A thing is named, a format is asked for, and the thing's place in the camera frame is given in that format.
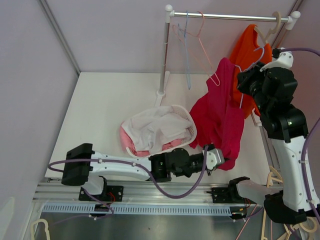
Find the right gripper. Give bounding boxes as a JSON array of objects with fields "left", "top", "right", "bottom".
[{"left": 236, "top": 62, "right": 271, "bottom": 115}]

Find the orange t shirt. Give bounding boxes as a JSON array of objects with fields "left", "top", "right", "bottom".
[{"left": 229, "top": 24, "right": 272, "bottom": 118}]

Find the pink wire hanger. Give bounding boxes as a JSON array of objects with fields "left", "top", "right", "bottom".
[{"left": 172, "top": 11, "right": 221, "bottom": 87}]

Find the lavender blue wire hanger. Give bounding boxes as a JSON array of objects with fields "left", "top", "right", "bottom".
[{"left": 236, "top": 47, "right": 265, "bottom": 109}]

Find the magenta t shirt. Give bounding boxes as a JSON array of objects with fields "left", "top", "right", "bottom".
[{"left": 189, "top": 57, "right": 245, "bottom": 171}]

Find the beige wooden hanger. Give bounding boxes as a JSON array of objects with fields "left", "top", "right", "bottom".
[{"left": 252, "top": 11, "right": 282, "bottom": 47}]

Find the white t shirt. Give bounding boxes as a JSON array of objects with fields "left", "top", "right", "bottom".
[{"left": 122, "top": 105, "right": 192, "bottom": 155}]

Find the light blue wire hanger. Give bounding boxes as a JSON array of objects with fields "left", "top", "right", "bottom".
[{"left": 177, "top": 11, "right": 191, "bottom": 90}]

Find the light pink t shirt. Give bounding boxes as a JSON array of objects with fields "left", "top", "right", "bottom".
[{"left": 119, "top": 127, "right": 182, "bottom": 158}]

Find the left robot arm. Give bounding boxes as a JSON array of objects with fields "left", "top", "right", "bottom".
[{"left": 62, "top": 143, "right": 227, "bottom": 186}]

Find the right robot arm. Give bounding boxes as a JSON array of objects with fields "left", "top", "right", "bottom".
[{"left": 227, "top": 62, "right": 320, "bottom": 225}]

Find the beige hanger pile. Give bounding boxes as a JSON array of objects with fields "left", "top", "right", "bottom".
[{"left": 260, "top": 166, "right": 318, "bottom": 240}]

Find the beige hanger bottom left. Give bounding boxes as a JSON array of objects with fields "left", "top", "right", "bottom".
[{"left": 30, "top": 218, "right": 52, "bottom": 240}]

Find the white perforated plastic basket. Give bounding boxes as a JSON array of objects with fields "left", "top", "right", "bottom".
[{"left": 119, "top": 104, "right": 198, "bottom": 159}]

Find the white and silver clothes rack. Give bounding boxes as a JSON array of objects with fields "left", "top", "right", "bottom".
[{"left": 153, "top": 4, "right": 301, "bottom": 127}]

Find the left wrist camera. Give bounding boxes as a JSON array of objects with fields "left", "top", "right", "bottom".
[{"left": 203, "top": 144, "right": 225, "bottom": 169}]

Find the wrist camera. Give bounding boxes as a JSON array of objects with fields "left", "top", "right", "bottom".
[
  {"left": 203, "top": 144, "right": 225, "bottom": 169},
  {"left": 259, "top": 47, "right": 294, "bottom": 72}
]

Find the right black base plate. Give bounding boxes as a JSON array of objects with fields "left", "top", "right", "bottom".
[{"left": 206, "top": 176, "right": 250, "bottom": 204}]

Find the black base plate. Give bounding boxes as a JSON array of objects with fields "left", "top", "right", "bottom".
[
  {"left": 206, "top": 176, "right": 250, "bottom": 204},
  {"left": 78, "top": 185, "right": 124, "bottom": 202}
]

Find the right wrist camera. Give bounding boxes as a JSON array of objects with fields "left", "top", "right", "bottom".
[{"left": 259, "top": 47, "right": 294, "bottom": 72}]

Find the aluminium frame post right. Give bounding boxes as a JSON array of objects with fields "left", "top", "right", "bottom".
[{"left": 269, "top": 0, "right": 307, "bottom": 51}]

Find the aluminium frame post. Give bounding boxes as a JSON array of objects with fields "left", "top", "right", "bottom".
[
  {"left": 37, "top": 0, "right": 81, "bottom": 76},
  {"left": 269, "top": 0, "right": 307, "bottom": 51}
]

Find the white slotted cable duct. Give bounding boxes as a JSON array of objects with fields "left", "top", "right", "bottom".
[{"left": 42, "top": 203, "right": 246, "bottom": 217}]

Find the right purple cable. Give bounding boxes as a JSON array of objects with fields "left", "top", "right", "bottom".
[{"left": 277, "top": 47, "right": 320, "bottom": 240}]

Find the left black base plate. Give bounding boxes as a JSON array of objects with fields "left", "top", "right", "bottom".
[{"left": 78, "top": 185, "right": 124, "bottom": 202}]

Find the aluminium mounting rail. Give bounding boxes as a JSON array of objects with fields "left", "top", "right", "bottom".
[{"left": 33, "top": 178, "right": 276, "bottom": 207}]

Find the aluminium frame post left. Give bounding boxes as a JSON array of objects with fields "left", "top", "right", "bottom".
[{"left": 37, "top": 0, "right": 81, "bottom": 76}]

